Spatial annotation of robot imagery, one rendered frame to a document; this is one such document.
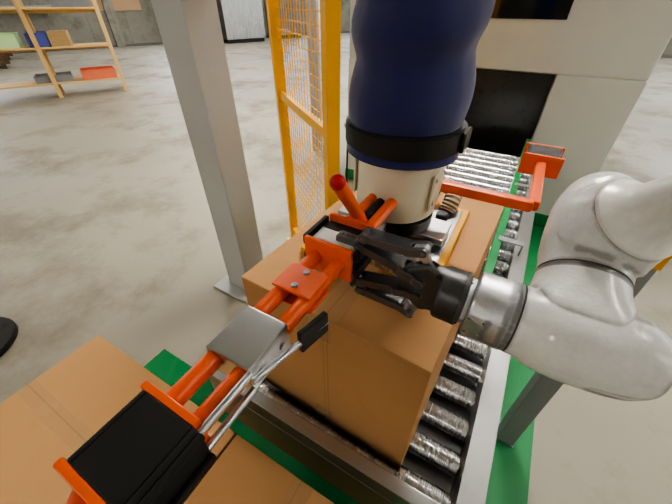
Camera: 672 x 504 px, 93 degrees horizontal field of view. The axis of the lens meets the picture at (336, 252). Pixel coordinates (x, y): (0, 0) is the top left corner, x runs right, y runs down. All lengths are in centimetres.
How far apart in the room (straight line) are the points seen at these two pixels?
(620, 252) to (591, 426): 141
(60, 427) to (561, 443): 169
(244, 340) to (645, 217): 45
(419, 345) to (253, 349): 29
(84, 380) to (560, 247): 117
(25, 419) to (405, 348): 100
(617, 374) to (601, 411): 146
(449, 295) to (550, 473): 129
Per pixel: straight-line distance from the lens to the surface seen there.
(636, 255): 49
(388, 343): 55
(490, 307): 43
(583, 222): 48
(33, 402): 124
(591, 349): 44
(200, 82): 148
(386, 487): 81
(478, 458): 90
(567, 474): 169
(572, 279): 46
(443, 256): 71
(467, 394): 101
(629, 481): 180
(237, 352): 37
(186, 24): 146
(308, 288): 42
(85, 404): 115
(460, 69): 59
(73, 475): 36
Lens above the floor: 139
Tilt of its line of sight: 38 degrees down
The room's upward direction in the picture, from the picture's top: straight up
